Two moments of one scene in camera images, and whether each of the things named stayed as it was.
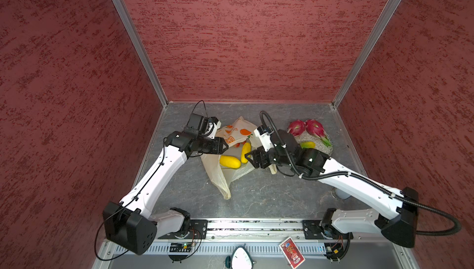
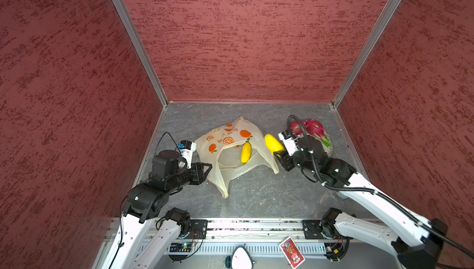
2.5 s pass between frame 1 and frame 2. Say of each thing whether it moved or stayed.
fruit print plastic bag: stayed
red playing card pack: stayed
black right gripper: moved
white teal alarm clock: stayed
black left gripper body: moved
